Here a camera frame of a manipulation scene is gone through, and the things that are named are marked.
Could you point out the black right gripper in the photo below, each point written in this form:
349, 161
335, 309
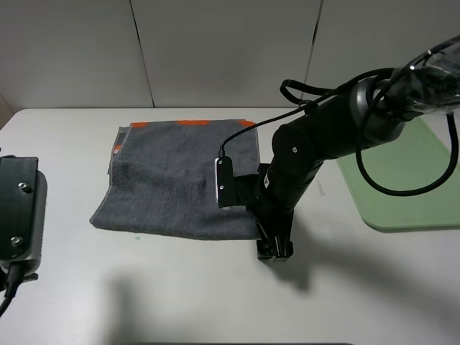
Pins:
273, 223

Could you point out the grey towel with orange stripes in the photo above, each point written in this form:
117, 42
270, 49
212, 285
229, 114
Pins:
161, 181

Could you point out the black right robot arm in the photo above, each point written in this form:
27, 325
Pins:
367, 112

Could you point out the light green plastic tray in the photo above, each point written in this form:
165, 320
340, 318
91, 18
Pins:
415, 159

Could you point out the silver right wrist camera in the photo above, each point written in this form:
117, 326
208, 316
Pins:
225, 183

